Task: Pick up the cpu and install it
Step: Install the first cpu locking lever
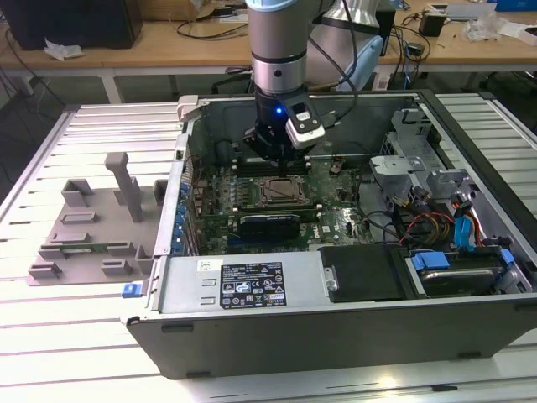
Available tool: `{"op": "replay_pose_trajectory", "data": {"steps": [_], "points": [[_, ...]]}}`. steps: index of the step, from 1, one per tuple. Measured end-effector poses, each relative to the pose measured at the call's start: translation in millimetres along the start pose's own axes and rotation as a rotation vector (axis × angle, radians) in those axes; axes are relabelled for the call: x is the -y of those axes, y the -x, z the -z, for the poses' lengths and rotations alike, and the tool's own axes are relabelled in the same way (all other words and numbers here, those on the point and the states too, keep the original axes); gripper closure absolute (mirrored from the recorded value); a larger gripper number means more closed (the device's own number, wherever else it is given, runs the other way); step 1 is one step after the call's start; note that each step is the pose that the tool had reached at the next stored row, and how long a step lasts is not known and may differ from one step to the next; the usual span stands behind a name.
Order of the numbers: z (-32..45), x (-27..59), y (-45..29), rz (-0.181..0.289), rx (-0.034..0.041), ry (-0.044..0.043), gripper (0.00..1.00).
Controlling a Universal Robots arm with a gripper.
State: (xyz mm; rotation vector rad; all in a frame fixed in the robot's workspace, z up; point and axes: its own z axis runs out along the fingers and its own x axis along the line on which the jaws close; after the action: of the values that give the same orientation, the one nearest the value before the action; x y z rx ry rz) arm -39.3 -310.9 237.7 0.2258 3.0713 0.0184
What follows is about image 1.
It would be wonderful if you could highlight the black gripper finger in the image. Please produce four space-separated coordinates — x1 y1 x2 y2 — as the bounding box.
285 146 304 180
242 128 287 180

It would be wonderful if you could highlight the metal socket cover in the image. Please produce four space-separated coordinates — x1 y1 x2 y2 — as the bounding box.
258 175 306 207

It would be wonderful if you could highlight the CPU socket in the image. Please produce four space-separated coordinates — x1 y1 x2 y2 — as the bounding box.
254 174 311 210

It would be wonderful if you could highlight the green motherboard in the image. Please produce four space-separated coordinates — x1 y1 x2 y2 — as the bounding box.
184 157 377 256

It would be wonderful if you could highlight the black graphics card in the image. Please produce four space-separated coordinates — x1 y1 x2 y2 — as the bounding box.
237 212 302 245

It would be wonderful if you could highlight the blue card retainer strip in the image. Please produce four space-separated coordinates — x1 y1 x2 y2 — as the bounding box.
169 184 190 255

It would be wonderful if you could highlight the grey metal drive cage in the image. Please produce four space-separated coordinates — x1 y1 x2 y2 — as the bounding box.
368 107 482 213

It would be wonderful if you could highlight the silver bay latch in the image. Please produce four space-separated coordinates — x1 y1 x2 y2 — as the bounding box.
323 264 340 293

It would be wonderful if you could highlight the black drive bay cover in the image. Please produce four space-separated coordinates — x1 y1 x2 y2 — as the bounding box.
317 244 416 304

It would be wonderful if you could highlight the brown cardboard box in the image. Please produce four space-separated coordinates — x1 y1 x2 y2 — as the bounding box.
142 0 247 21

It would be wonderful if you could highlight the silver power supply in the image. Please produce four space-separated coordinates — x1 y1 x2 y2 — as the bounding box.
158 250 327 315

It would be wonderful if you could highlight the wooden desk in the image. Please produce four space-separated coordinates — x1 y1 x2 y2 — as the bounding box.
0 16 353 106
375 6 537 92

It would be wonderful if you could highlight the blue disk carrier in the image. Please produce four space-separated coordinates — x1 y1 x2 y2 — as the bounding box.
404 246 516 300

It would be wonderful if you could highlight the grey plastic parts rack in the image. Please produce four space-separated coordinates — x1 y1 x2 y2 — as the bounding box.
27 151 169 290

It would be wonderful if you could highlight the black open PC case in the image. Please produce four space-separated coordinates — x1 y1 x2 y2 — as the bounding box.
125 87 537 381

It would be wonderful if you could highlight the small black cube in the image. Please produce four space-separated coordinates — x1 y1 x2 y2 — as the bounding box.
419 12 446 37

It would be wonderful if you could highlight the green RAM stick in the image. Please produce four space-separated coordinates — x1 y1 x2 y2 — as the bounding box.
61 242 128 255

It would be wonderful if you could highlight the hard disk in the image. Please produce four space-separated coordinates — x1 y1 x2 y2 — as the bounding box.
419 268 496 297

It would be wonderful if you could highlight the white crumpled paper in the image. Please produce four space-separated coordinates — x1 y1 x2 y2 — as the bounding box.
44 36 85 60

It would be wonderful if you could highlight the black computer tower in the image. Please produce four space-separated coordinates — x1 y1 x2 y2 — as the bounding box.
0 0 143 51

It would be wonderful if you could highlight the clear plastic bag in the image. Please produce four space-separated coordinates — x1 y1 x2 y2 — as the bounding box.
463 11 503 43

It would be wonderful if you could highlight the white paper box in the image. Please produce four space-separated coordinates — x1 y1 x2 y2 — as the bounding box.
498 20 537 47

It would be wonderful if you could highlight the blue box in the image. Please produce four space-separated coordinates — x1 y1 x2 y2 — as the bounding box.
494 0 537 13

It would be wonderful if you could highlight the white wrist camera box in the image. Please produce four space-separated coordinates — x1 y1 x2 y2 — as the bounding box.
284 102 327 150

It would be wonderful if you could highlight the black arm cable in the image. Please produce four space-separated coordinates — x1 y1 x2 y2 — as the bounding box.
308 35 362 127

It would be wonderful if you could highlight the grey case handle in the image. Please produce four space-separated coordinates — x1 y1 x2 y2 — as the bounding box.
175 94 211 123

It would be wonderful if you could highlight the red wire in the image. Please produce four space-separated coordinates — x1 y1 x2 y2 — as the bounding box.
400 212 456 244

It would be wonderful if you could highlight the yellow wire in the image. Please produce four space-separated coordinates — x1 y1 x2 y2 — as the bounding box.
427 216 456 244

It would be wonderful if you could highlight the blue wire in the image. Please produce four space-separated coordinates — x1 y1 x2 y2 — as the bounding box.
451 191 480 253

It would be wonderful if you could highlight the orange wire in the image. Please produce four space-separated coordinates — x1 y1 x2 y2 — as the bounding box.
472 212 487 249

